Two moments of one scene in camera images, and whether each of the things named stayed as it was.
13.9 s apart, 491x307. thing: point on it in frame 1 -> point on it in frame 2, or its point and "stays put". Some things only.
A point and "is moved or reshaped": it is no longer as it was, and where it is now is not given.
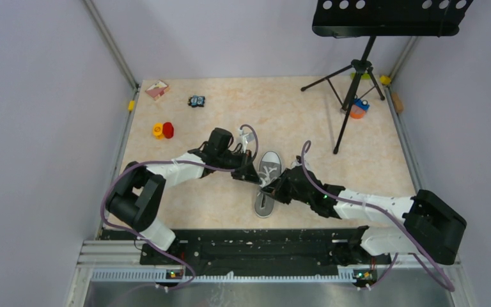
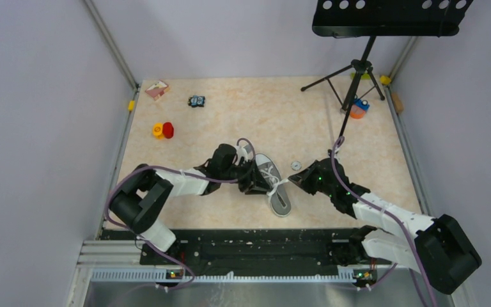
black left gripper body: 232,161 -> 236,172
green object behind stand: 365,76 stays put
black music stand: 381,18 stays put
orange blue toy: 358,108 stays put
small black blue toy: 196,101 stays put
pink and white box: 157,89 stays put
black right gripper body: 284,191 -> 312,181
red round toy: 168,130 stays put
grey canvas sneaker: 270,165 is moved or reshaped
